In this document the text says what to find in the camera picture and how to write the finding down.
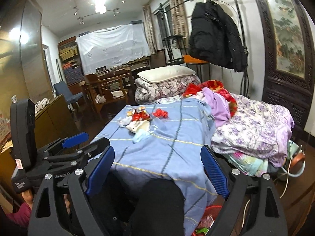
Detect red patterned snack packet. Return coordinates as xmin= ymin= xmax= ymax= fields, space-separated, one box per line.
xmin=196 ymin=215 xmax=215 ymax=229

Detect green white tissue packet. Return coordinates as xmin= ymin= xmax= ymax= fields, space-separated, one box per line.
xmin=195 ymin=228 xmax=210 ymax=236

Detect maroon left sleeve forearm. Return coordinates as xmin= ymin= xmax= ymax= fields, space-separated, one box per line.
xmin=6 ymin=202 xmax=32 ymax=229

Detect red plastic trash basket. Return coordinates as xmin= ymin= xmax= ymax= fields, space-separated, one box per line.
xmin=192 ymin=205 xmax=222 ymax=236

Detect brown wooden cabinet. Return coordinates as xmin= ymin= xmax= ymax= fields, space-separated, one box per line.
xmin=1 ymin=95 xmax=79 ymax=203

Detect pastel tie-dye folded blanket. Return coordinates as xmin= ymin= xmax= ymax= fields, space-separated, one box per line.
xmin=224 ymin=152 xmax=268 ymax=177

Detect light blue face mask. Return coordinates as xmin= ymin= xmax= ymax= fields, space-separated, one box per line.
xmin=132 ymin=129 xmax=155 ymax=143

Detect white paper cup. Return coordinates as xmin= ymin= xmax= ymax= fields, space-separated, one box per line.
xmin=126 ymin=120 xmax=150 ymax=134

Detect blue chair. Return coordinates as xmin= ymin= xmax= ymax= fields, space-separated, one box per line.
xmin=53 ymin=81 xmax=83 ymax=111

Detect red white snack wrappers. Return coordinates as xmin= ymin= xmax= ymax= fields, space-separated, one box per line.
xmin=127 ymin=107 xmax=151 ymax=122

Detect purple floral quilt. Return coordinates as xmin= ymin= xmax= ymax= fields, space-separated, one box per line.
xmin=211 ymin=93 xmax=295 ymax=167

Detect light blue checked blanket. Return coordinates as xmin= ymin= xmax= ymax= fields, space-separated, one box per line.
xmin=94 ymin=98 xmax=217 ymax=235

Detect wooden armchair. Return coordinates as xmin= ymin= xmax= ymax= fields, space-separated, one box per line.
xmin=79 ymin=65 xmax=134 ymax=119

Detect lilac garment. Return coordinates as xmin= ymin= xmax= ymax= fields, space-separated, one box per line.
xmin=193 ymin=87 xmax=231 ymax=128

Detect light blue basin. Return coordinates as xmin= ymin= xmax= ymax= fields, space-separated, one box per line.
xmin=278 ymin=140 xmax=306 ymax=181

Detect pink floral rolled quilt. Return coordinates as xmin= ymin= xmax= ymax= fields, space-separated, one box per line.
xmin=134 ymin=75 xmax=201 ymax=104

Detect brown pot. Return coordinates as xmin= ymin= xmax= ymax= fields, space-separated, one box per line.
xmin=289 ymin=152 xmax=305 ymax=177

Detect red patterned cloth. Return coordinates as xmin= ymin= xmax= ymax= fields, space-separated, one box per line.
xmin=183 ymin=80 xmax=238 ymax=117

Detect white pillow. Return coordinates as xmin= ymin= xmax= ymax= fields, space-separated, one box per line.
xmin=137 ymin=65 xmax=196 ymax=84

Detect white cloth cover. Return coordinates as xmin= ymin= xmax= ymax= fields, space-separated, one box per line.
xmin=76 ymin=24 xmax=151 ymax=75

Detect black metal stool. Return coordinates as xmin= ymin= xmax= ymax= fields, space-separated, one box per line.
xmin=162 ymin=35 xmax=187 ymax=65

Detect black hanging jacket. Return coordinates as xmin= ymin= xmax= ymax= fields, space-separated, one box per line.
xmin=188 ymin=1 xmax=248 ymax=73

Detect striped curtain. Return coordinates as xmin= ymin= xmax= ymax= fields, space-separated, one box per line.
xmin=170 ymin=0 xmax=189 ymax=41

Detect dark carved painted screen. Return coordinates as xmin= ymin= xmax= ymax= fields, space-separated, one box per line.
xmin=256 ymin=0 xmax=314 ymax=140

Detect white cable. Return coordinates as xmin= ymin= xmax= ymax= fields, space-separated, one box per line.
xmin=241 ymin=152 xmax=294 ymax=229

